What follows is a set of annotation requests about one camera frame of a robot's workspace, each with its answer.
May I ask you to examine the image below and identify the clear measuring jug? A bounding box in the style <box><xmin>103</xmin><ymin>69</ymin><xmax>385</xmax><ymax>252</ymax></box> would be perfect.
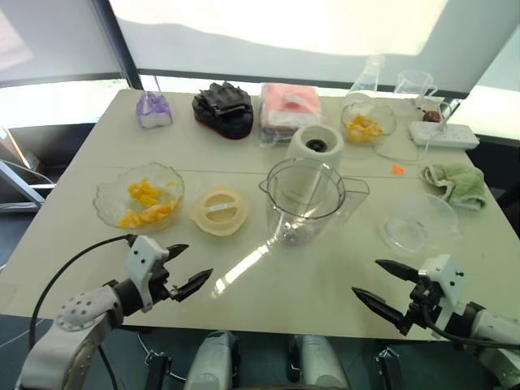
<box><xmin>394</xmin><ymin>69</ymin><xmax>440</xmax><ymax>117</ymax></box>

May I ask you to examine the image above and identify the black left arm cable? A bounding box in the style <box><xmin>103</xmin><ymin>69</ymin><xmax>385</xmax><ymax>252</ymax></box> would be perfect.
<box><xmin>28</xmin><ymin>234</ymin><xmax>136</xmax><ymax>350</ymax></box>

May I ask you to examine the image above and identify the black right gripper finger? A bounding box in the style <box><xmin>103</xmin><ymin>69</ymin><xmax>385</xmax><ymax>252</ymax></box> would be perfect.
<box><xmin>351</xmin><ymin>286</ymin><xmax>407</xmax><ymax>327</ymax></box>
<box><xmin>375</xmin><ymin>259</ymin><xmax>420</xmax><ymax>283</ymax></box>

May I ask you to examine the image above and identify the clear blender jar with handle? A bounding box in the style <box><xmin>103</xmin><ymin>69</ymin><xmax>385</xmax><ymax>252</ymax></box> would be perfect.
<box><xmin>258</xmin><ymin>157</ymin><xmax>371</xmax><ymax>248</ymax></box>

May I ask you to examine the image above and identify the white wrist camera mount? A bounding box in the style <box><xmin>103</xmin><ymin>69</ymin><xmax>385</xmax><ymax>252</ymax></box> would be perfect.
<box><xmin>417</xmin><ymin>254</ymin><xmax>465</xmax><ymax>339</ymax></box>
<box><xmin>123</xmin><ymin>234</ymin><xmax>170</xmax><ymax>314</ymax></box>

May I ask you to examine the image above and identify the green cloth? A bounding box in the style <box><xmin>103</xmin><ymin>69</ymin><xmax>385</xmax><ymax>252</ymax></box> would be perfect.
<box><xmin>419</xmin><ymin>162</ymin><xmax>488</xmax><ymax>211</ymax></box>

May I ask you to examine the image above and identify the orange fruit piece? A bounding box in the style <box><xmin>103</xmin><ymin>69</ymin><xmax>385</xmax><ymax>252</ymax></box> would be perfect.
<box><xmin>141</xmin><ymin>201</ymin><xmax>180</xmax><ymax>227</ymax></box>
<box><xmin>127</xmin><ymin>178</ymin><xmax>162</xmax><ymax>206</ymax></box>
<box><xmin>116</xmin><ymin>210</ymin><xmax>144</xmax><ymax>228</ymax></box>

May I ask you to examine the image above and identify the cream blender lid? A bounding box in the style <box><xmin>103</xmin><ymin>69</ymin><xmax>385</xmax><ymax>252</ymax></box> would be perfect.
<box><xmin>188</xmin><ymin>185</ymin><xmax>251</xmax><ymax>237</ymax></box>

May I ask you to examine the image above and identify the white blender base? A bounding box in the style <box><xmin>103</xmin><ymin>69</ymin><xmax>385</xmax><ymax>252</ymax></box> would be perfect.
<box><xmin>286</xmin><ymin>124</ymin><xmax>345</xmax><ymax>176</ymax></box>

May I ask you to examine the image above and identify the heap of orange fruit pieces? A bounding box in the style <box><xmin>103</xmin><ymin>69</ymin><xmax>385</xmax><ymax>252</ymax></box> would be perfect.
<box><xmin>344</xmin><ymin>115</ymin><xmax>385</xmax><ymax>145</ymax></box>

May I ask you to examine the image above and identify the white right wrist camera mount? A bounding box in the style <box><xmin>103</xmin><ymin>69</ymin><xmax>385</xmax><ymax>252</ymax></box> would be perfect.
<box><xmin>417</xmin><ymin>254</ymin><xmax>465</xmax><ymax>339</ymax></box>

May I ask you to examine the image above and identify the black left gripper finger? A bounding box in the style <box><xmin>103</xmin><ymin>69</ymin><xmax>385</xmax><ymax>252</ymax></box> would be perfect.
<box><xmin>164</xmin><ymin>243</ymin><xmax>190</xmax><ymax>265</ymax></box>
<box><xmin>171</xmin><ymin>267</ymin><xmax>215</xmax><ymax>303</ymax></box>

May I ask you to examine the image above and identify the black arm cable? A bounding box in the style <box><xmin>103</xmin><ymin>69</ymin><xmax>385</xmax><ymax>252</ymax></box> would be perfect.
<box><xmin>28</xmin><ymin>234</ymin><xmax>136</xmax><ymax>350</ymax></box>
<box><xmin>421</xmin><ymin>302</ymin><xmax>520</xmax><ymax>349</ymax></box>

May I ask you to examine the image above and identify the wavy clear glass bowl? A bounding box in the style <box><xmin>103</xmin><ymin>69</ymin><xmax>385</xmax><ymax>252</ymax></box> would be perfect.
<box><xmin>93</xmin><ymin>162</ymin><xmax>186</xmax><ymax>234</ymax></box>

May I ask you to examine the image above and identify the pink packaged cloth stack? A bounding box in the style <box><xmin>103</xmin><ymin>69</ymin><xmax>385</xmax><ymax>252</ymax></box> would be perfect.
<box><xmin>258</xmin><ymin>82</ymin><xmax>327</xmax><ymax>150</ymax></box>

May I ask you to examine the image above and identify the grey metal frame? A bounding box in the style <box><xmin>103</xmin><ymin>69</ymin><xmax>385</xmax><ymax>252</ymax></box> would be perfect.
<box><xmin>0</xmin><ymin>125</ymin><xmax>56</xmax><ymax>215</ymax></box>

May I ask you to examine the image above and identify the white power cable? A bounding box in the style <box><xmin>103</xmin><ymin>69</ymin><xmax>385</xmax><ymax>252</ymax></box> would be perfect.
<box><xmin>373</xmin><ymin>121</ymin><xmax>444</xmax><ymax>163</ymax></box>

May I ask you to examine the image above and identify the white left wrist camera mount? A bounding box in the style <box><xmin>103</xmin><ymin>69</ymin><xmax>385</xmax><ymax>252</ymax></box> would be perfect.
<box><xmin>123</xmin><ymin>234</ymin><xmax>170</xmax><ymax>314</ymax></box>

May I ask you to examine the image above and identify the white power strip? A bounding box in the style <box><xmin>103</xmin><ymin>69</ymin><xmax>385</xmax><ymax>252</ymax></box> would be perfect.
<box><xmin>408</xmin><ymin>120</ymin><xmax>481</xmax><ymax>150</ymax></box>

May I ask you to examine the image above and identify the black bundled object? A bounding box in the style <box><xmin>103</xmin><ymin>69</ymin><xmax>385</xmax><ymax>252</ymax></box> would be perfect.
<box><xmin>191</xmin><ymin>80</ymin><xmax>255</xmax><ymax>141</ymax></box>

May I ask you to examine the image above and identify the pale rounded leg cover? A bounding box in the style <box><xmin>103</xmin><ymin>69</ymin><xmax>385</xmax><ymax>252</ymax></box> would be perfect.
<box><xmin>184</xmin><ymin>331</ymin><xmax>241</xmax><ymax>390</ymax></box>
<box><xmin>298</xmin><ymin>333</ymin><xmax>350</xmax><ymax>390</ymax></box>

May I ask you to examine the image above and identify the black clamp bracket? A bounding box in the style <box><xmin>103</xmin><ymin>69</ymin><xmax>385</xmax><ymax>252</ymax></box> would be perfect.
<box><xmin>373</xmin><ymin>347</ymin><xmax>408</xmax><ymax>390</ymax></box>
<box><xmin>145</xmin><ymin>351</ymin><xmax>174</xmax><ymax>390</ymax></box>

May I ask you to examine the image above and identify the clear conical flask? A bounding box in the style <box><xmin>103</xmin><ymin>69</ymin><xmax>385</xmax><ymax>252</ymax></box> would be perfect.
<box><xmin>348</xmin><ymin>55</ymin><xmax>387</xmax><ymax>107</ymax></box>

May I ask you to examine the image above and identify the small clear cup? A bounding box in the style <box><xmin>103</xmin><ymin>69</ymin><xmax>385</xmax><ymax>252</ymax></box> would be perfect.
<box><xmin>434</xmin><ymin>98</ymin><xmax>462</xmax><ymax>137</ymax></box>

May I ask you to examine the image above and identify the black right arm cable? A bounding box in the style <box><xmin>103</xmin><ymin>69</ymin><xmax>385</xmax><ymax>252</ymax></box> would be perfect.
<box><xmin>421</xmin><ymin>302</ymin><xmax>520</xmax><ymax>349</ymax></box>

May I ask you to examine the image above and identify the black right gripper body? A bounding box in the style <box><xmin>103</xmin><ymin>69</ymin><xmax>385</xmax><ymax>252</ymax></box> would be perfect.
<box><xmin>399</xmin><ymin>279</ymin><xmax>447</xmax><ymax>336</ymax></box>

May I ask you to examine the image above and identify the purple and white object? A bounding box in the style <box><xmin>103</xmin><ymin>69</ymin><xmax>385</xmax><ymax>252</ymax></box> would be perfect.
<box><xmin>136</xmin><ymin>91</ymin><xmax>174</xmax><ymax>129</ymax></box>

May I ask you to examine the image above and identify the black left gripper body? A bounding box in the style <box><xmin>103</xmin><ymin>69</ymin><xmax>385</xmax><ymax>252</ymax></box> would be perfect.
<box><xmin>149</xmin><ymin>259</ymin><xmax>193</xmax><ymax>306</ymax></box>

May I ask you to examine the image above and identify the clear plastic measuring cup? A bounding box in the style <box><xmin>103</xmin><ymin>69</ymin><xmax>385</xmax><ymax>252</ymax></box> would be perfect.
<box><xmin>379</xmin><ymin>193</ymin><xmax>465</xmax><ymax>255</ymax></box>

